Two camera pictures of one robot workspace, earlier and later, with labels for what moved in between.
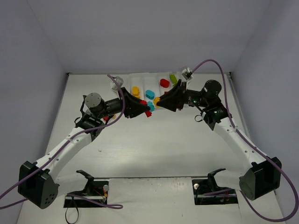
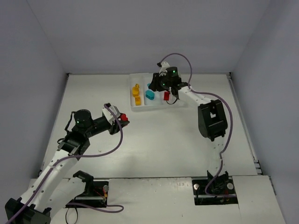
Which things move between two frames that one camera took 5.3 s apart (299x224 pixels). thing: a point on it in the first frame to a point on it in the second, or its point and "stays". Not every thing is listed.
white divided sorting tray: [147, 86] stays
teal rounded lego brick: [149, 94] stays
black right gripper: [182, 96] to [154, 82]
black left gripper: [126, 102] to [116, 127]
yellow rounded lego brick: [135, 91] stays
